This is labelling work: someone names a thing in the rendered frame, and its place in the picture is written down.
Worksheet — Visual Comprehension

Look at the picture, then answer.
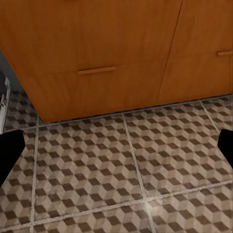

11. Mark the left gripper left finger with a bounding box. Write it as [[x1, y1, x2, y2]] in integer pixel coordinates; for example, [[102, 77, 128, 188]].
[[0, 129, 25, 187]]

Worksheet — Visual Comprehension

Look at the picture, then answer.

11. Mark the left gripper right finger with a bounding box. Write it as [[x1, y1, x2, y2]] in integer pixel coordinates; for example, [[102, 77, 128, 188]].
[[217, 129, 233, 168]]

